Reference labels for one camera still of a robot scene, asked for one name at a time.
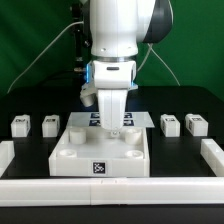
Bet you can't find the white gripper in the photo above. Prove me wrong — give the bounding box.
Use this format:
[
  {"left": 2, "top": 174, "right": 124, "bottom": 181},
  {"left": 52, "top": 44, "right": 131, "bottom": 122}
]
[{"left": 93, "top": 60, "right": 136, "bottom": 136}]

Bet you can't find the white square tabletop part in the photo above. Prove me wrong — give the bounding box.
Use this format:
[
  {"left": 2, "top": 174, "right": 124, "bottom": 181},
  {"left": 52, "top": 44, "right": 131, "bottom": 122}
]
[{"left": 49, "top": 127, "right": 150, "bottom": 177}]

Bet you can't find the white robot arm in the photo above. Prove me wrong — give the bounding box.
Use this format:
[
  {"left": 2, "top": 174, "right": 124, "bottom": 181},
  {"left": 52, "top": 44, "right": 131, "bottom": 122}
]
[{"left": 90, "top": 0, "right": 173, "bottom": 132}]

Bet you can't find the white sheet with AprilTags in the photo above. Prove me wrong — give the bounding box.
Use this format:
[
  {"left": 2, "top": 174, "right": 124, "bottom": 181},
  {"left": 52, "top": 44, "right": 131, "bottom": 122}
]
[{"left": 67, "top": 112, "right": 154, "bottom": 128}]

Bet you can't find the white U-shaped obstacle fence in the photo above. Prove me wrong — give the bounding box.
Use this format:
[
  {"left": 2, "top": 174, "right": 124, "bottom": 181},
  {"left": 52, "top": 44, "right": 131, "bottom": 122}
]
[{"left": 0, "top": 141, "right": 224, "bottom": 207}]

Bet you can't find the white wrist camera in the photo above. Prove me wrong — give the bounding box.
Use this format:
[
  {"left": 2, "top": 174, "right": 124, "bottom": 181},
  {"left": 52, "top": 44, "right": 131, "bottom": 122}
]
[{"left": 80, "top": 88, "right": 96, "bottom": 107}]

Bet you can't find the white cable right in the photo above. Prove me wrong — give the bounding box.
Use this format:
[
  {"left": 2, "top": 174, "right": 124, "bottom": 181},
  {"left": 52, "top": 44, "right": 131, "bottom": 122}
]
[{"left": 137, "top": 42, "right": 181, "bottom": 87}]

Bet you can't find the white cable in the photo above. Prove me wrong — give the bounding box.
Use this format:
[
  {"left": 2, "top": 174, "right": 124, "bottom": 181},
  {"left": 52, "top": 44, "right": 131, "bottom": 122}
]
[
  {"left": 6, "top": 20, "right": 85, "bottom": 95},
  {"left": 137, "top": 42, "right": 181, "bottom": 87}
]

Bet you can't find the black camera stand pole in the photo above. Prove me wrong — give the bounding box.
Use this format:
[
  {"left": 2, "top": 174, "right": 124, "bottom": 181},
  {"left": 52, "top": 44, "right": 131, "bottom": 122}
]
[{"left": 70, "top": 3, "right": 90, "bottom": 74}]

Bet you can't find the white cable left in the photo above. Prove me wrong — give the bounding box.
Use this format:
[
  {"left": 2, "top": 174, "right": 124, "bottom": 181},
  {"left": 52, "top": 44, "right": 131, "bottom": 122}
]
[{"left": 6, "top": 20, "right": 85, "bottom": 95}]

